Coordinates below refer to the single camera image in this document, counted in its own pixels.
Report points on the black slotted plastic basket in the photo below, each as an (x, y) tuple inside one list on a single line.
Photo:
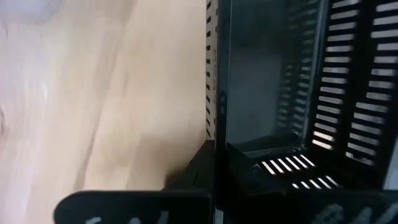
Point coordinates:
[(255, 77)]

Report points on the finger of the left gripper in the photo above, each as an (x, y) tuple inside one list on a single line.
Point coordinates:
[(192, 199), (242, 199)]

